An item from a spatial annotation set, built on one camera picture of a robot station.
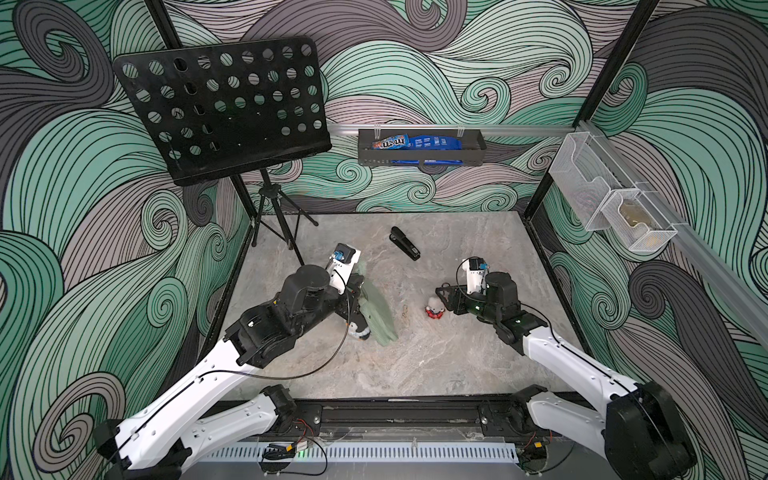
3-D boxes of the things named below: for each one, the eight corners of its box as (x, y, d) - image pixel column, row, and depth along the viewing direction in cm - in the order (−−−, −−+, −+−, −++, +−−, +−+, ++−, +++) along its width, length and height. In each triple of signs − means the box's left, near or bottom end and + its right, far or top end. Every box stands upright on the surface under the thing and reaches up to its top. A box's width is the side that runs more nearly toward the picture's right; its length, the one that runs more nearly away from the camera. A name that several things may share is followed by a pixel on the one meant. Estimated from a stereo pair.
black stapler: (412, 262, 108) (413, 255, 104) (388, 236, 116) (388, 229, 113) (420, 258, 109) (421, 250, 106) (395, 232, 118) (396, 225, 114)
